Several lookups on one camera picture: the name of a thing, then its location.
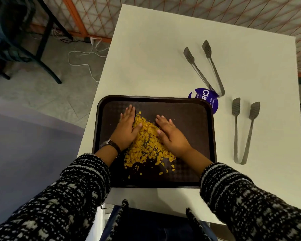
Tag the person's right hand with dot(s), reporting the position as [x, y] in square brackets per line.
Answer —
[174, 141]

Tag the dark brown plastic tray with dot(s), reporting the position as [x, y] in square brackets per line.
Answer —
[190, 122]

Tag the pile of yellow crumbs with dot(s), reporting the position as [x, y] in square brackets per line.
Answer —
[145, 148]

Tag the long metal tongs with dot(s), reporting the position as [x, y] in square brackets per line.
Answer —
[199, 72]

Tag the person's right forearm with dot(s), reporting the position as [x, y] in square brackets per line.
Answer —
[245, 203]

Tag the person's left hand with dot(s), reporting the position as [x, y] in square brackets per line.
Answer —
[124, 135]

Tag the white power plug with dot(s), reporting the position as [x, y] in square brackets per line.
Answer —
[92, 40]

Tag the orange mesh fence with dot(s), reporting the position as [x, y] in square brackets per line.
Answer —
[76, 20]

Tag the person's legs in dark jeans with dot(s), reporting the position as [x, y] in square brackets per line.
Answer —
[153, 228]

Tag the short metal tongs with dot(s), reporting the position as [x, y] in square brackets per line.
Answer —
[248, 140]

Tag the round purple sticker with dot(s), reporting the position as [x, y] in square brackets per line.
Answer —
[205, 94]

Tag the black slatted chair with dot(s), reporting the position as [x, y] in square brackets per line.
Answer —
[44, 45]

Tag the person's left forearm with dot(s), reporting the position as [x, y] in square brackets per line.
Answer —
[70, 198]

